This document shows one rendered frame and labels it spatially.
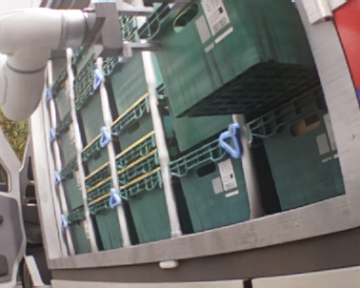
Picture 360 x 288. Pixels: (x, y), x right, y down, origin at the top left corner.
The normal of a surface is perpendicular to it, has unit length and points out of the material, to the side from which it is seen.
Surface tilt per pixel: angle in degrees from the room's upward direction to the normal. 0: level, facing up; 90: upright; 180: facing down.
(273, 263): 90
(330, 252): 90
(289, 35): 91
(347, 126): 90
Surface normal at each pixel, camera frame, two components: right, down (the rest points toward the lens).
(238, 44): -0.84, 0.19
